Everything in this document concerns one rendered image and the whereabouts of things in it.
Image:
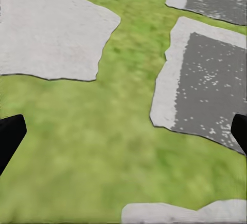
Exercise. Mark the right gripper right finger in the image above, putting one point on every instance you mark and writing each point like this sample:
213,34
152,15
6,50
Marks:
239,130

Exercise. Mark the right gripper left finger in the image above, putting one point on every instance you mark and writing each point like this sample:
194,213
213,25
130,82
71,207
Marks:
12,131

